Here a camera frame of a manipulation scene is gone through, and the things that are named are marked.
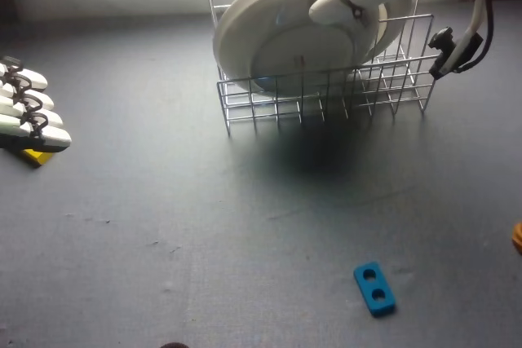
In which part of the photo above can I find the white plate with printed underside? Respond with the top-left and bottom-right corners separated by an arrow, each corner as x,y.
264,0 -> 413,66

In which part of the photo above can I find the white plate with plain underside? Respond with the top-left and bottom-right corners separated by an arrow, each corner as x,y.
212,0 -> 378,96

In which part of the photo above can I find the blue block with two holes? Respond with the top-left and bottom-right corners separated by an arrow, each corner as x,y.
352,261 -> 397,319

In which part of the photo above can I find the yellow rectangular block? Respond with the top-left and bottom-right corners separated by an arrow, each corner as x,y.
20,148 -> 55,169

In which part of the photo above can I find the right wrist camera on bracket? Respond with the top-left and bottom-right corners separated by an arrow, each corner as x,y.
427,0 -> 497,80

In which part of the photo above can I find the silver wire dish rack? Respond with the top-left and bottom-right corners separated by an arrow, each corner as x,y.
203,0 -> 436,137

